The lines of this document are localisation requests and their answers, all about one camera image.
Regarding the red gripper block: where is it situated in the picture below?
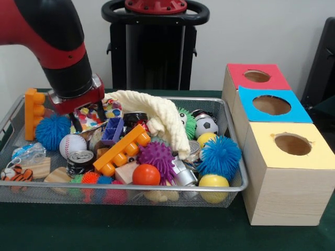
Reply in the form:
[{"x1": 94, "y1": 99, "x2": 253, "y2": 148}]
[{"x1": 48, "y1": 84, "x2": 106, "y2": 132}]

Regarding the colourful patterned cloth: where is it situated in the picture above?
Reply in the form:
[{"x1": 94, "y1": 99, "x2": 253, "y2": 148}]
[{"x1": 72, "y1": 99, "x2": 124, "y2": 132}]

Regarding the orange toy building block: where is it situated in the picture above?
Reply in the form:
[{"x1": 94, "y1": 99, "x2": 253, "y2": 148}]
[
  {"x1": 24, "y1": 88, "x2": 47, "y2": 142},
  {"x1": 93, "y1": 124, "x2": 152, "y2": 177}
]

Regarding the cream knitted cloth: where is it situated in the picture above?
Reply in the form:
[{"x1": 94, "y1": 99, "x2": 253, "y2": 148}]
[{"x1": 104, "y1": 90, "x2": 191, "y2": 159}]

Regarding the shallow clear mesh bin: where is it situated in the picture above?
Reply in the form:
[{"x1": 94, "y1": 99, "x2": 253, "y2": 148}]
[{"x1": 0, "y1": 93, "x2": 250, "y2": 209}]

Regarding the wooden box with three holes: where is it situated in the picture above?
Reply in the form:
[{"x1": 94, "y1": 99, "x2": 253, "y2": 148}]
[{"x1": 222, "y1": 63, "x2": 335, "y2": 226}]

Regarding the purple toy building block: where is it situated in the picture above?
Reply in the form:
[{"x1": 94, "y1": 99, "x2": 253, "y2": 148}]
[{"x1": 100, "y1": 117, "x2": 125, "y2": 146}]

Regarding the white baseball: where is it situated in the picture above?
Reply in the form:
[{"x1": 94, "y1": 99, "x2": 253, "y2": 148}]
[{"x1": 59, "y1": 134, "x2": 88, "y2": 161}]

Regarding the small blue spiky ball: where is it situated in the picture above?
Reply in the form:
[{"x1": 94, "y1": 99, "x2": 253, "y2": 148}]
[{"x1": 35, "y1": 114, "x2": 71, "y2": 152}]

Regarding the purple spiky ball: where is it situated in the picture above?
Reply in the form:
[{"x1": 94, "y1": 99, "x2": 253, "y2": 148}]
[{"x1": 137, "y1": 141, "x2": 177, "y2": 185}]

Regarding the orange ball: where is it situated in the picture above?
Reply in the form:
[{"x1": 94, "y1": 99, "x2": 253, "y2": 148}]
[{"x1": 132, "y1": 164, "x2": 161, "y2": 186}]

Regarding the dark green table cloth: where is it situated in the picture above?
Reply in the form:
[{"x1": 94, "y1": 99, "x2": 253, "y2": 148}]
[{"x1": 0, "y1": 88, "x2": 335, "y2": 251}]

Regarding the large blue spiky ball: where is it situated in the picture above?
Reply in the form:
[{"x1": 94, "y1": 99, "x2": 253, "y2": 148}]
[{"x1": 198, "y1": 136, "x2": 242, "y2": 181}]

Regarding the yellow ball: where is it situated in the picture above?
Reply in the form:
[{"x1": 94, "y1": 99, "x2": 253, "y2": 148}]
[{"x1": 199, "y1": 174, "x2": 231, "y2": 204}]

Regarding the black chair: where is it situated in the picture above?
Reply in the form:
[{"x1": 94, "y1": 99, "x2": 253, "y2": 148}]
[{"x1": 303, "y1": 17, "x2": 335, "y2": 110}]

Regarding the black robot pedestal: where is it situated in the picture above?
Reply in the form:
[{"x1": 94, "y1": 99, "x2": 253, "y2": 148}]
[{"x1": 101, "y1": 0, "x2": 211, "y2": 90}]

